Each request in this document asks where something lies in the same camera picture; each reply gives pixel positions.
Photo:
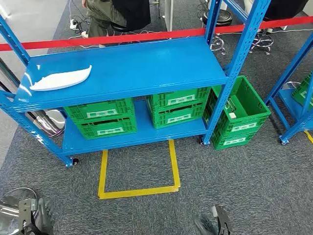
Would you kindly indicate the white power strip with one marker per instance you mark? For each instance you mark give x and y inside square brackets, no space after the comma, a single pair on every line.
[73,24]

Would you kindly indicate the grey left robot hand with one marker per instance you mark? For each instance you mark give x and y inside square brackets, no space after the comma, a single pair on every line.
[45,217]

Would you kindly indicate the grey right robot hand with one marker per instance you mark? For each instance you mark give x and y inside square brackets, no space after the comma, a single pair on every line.
[207,227]

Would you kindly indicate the chrome stanchion base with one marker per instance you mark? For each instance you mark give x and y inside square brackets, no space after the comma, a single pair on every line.
[7,211]

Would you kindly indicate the chrome belt stanchion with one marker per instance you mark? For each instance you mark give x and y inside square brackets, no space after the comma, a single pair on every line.
[51,125]

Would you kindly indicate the person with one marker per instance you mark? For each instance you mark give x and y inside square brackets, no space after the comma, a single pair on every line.
[283,8]
[105,13]

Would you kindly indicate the black round stool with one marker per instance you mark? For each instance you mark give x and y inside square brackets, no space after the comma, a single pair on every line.
[120,27]
[262,36]
[219,18]

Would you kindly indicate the small white block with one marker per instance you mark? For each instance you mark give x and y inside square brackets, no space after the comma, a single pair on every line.
[232,115]

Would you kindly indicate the white desk panel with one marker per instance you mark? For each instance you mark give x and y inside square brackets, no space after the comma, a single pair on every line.
[168,9]

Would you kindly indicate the red barrier belt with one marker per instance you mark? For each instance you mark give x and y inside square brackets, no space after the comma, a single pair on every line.
[73,41]

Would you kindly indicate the blue metal shelf rack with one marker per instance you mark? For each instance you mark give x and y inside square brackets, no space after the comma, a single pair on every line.
[134,65]
[290,103]

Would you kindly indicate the white curved plastic part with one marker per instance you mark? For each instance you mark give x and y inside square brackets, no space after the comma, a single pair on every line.
[61,80]

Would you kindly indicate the yellow floor tape square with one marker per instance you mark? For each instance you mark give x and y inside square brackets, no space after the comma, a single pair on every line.
[309,137]
[174,168]

